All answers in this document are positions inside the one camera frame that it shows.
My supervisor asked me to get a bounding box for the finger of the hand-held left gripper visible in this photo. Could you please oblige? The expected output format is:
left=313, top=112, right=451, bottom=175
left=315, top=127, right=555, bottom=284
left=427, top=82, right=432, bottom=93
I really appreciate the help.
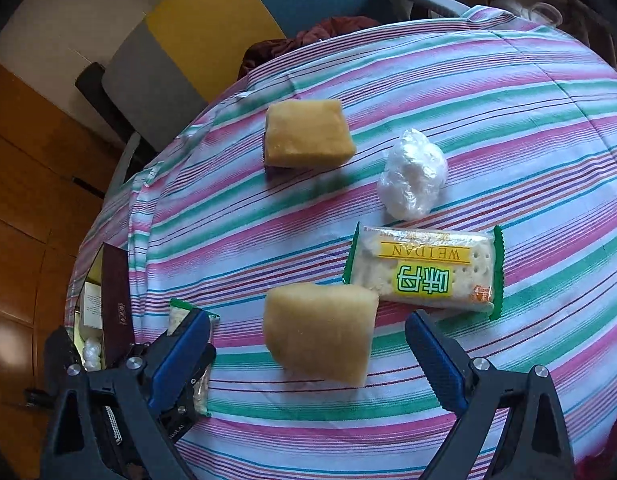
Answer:
left=176, top=344, right=218, bottom=413

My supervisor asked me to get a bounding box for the grey yellow blue chair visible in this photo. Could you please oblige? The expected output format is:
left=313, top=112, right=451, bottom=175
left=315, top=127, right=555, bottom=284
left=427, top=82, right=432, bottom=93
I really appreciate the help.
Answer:
left=101, top=0, right=472, bottom=196

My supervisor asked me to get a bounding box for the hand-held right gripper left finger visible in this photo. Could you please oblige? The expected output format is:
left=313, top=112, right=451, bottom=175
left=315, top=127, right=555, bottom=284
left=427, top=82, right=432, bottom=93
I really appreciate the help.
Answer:
left=41, top=310, right=212, bottom=480

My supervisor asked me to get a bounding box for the white paper packet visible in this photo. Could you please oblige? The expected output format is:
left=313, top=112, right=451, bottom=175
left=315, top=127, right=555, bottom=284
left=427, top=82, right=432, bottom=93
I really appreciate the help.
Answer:
left=81, top=282, right=104, bottom=331

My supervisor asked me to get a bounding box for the yellow sponge cake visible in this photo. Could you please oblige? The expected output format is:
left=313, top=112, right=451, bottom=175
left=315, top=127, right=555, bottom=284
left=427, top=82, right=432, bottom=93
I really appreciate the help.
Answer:
left=262, top=282, right=380, bottom=388
left=262, top=99, right=357, bottom=177

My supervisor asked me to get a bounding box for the striped tablecloth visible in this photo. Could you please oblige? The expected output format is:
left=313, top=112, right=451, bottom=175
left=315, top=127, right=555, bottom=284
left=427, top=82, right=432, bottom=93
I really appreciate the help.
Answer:
left=63, top=4, right=617, bottom=480

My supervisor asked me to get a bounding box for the dark red cloth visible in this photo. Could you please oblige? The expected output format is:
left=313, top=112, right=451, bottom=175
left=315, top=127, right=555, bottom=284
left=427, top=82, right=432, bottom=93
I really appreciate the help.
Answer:
left=238, top=16, right=384, bottom=81

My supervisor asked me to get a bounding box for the wooden cabinet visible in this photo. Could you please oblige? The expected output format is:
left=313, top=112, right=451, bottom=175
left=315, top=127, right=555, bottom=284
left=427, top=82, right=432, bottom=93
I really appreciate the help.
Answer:
left=0, top=55, right=119, bottom=461

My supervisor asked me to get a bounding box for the rectangular tin box gold interior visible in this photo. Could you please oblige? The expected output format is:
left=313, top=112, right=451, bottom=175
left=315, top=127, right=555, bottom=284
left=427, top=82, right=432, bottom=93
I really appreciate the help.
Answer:
left=66, top=242, right=136, bottom=371

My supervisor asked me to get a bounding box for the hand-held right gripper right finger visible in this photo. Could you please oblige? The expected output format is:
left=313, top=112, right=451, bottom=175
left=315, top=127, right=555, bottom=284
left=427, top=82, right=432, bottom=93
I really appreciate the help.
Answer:
left=405, top=309, right=578, bottom=480

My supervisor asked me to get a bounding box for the green-edged cracker packet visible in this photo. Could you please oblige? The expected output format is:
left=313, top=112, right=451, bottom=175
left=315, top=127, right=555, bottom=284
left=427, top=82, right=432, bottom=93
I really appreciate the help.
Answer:
left=343, top=222, right=505, bottom=320
left=168, top=298, right=222, bottom=417

